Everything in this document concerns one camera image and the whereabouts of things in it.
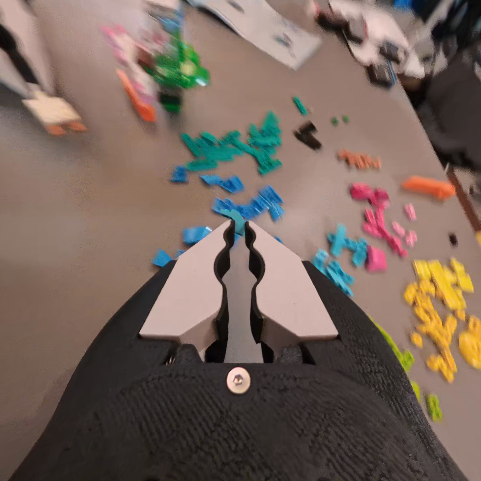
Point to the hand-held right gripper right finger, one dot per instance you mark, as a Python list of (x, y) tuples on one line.
[(289, 300)]

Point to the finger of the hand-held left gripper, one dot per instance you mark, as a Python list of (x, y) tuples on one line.
[(32, 41), (7, 71)]

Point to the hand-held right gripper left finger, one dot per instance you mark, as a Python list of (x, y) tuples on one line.
[(188, 297)]

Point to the pile of light blue lego pieces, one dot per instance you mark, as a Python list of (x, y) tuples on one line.
[(340, 259)]

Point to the large magenta curved lego piece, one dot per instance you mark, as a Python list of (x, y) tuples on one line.
[(376, 259)]

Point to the pile of magenta lego pieces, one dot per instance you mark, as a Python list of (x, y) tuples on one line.
[(375, 218)]

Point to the pile of lime lego pieces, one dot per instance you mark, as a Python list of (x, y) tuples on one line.
[(404, 357)]

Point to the pile of light pink lego pieces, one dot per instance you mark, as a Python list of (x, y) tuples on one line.
[(409, 212)]

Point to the pile of yellow lego pieces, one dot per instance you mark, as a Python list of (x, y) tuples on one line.
[(439, 300)]

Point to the pink and green lego model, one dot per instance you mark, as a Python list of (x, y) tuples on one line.
[(180, 71)]

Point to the pile of teal lego pieces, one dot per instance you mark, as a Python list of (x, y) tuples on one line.
[(233, 148)]

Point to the pile of small orange lego pieces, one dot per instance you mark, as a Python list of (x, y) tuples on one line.
[(359, 159)]

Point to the pile of black lego pieces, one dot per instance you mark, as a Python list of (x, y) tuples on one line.
[(307, 136)]

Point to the small black lego piece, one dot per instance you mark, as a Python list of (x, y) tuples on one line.
[(453, 239)]

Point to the lego instruction booklet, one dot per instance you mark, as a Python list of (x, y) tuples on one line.
[(263, 28)]

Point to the orange brick separator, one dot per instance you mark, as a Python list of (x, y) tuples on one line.
[(428, 187), (137, 97)]

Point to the small dark box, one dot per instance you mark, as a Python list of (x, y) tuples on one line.
[(381, 74)]

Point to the dark chair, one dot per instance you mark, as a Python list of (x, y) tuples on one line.
[(451, 105)]

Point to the white crumpled bags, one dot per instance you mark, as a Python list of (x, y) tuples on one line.
[(375, 22)]

